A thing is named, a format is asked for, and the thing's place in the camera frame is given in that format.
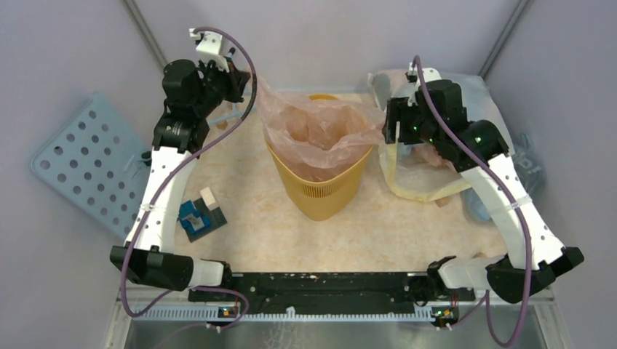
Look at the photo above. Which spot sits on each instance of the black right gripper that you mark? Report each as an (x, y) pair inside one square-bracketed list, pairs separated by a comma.
[(398, 110)]

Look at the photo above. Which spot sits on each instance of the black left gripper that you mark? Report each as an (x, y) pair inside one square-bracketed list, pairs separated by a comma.
[(236, 79)]

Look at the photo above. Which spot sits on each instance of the pink plastic trash bag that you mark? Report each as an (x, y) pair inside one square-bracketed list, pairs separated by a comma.
[(317, 140)]

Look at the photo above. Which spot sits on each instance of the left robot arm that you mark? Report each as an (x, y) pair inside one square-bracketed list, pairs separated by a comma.
[(147, 256)]

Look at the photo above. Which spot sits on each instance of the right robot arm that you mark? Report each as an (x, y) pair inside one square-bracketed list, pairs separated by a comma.
[(535, 257)]

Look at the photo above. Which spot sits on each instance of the yellow plastic trash bin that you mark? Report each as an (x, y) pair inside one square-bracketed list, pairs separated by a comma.
[(321, 200)]

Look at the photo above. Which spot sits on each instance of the light blue tripod stand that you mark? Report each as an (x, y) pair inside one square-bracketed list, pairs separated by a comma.
[(226, 115)]

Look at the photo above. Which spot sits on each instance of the wooden block near tripod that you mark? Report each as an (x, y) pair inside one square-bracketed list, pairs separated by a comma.
[(222, 125)]

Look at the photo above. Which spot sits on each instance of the large yellow translucent bag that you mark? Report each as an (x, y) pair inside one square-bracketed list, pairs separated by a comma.
[(406, 172)]

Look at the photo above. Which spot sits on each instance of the wooden cube block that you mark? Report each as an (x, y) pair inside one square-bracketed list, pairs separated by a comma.
[(441, 202)]

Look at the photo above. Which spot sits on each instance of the pale wooden block left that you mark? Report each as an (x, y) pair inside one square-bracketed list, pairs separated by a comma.
[(208, 198)]

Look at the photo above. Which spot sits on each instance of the blue block toy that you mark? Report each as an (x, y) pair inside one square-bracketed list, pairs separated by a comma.
[(198, 220)]

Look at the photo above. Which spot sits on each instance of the light blue perforated board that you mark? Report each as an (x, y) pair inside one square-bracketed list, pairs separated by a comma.
[(95, 161)]

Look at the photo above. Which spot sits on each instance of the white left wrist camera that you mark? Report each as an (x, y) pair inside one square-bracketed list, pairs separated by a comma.
[(209, 47)]

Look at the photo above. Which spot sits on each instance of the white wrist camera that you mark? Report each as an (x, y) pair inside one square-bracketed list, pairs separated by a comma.
[(415, 76), (209, 47)]

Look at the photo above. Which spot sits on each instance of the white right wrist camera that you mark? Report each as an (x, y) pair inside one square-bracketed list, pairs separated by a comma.
[(415, 76)]

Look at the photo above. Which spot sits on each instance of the grey corner frame post left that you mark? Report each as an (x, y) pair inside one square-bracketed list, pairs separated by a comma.
[(144, 31)]

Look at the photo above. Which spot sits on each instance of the grey corner frame post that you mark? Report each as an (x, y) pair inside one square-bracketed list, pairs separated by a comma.
[(144, 31), (522, 7)]

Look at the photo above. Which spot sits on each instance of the grey corner frame post right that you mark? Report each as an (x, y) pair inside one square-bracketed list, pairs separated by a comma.
[(522, 7)]

